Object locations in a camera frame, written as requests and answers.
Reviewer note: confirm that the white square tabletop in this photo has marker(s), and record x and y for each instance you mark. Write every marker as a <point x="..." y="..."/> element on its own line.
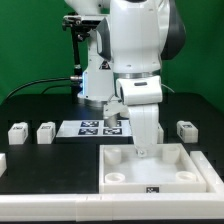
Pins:
<point x="169" y="170"/>

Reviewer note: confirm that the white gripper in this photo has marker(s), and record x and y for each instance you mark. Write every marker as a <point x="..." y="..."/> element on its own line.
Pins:
<point x="144" y="121"/>

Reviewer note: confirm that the white L-shaped fence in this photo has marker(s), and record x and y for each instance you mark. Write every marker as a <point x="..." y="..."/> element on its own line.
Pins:
<point x="110" y="207"/>

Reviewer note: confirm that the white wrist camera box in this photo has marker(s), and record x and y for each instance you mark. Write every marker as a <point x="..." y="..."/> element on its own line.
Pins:
<point x="140" y="91"/>

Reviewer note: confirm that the white marker sheet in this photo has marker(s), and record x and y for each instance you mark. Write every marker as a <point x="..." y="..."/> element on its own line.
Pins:
<point x="93" y="128"/>

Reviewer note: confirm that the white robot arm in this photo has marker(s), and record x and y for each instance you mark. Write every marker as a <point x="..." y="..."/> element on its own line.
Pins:
<point x="127" y="42"/>

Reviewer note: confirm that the white block left edge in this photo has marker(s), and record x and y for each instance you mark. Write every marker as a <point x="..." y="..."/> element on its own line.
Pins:
<point x="3" y="163"/>

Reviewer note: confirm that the black camera on stand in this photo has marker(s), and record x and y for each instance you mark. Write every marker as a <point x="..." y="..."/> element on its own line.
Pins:
<point x="95" y="83"/>

